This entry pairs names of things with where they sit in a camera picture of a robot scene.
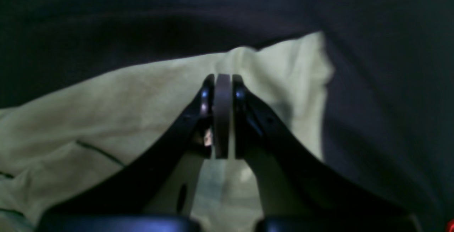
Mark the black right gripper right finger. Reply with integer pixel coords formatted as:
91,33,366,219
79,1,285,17
232,74,421,232

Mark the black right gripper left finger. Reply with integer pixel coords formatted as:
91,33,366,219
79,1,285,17
36,74,232,232

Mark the light green T-shirt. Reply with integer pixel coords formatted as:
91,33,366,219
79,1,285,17
1,32,333,232

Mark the black table cloth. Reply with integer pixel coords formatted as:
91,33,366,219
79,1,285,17
1,0,453,232

